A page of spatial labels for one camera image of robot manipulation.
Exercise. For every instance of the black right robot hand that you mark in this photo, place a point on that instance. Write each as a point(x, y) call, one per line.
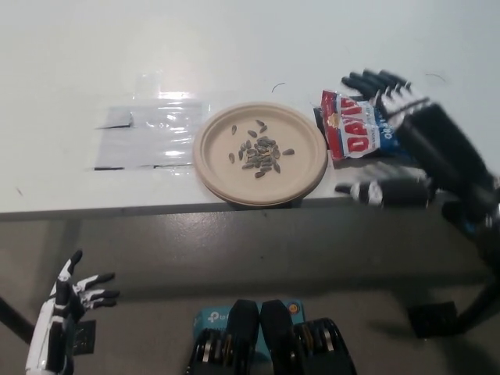
point(433, 144)

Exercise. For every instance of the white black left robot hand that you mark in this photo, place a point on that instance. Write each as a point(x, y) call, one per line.
point(51, 324)

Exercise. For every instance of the red blue sunflower seed bag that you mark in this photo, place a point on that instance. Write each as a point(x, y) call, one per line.
point(351, 133)

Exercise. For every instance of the pile of sunflower seeds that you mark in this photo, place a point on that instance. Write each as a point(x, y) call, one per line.
point(261, 156)

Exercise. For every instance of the beige paper plate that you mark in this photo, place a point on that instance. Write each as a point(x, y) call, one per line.
point(218, 172)

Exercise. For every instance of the black robot torso blocks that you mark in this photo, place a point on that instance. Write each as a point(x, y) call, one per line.
point(273, 336)

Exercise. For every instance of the small black floor marker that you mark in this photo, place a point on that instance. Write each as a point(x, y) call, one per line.
point(86, 338)

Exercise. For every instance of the teal router box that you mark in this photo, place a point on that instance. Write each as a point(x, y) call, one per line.
point(211, 316)

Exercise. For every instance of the clear plastic sheet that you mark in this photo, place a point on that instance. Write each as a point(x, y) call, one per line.
point(144, 136)

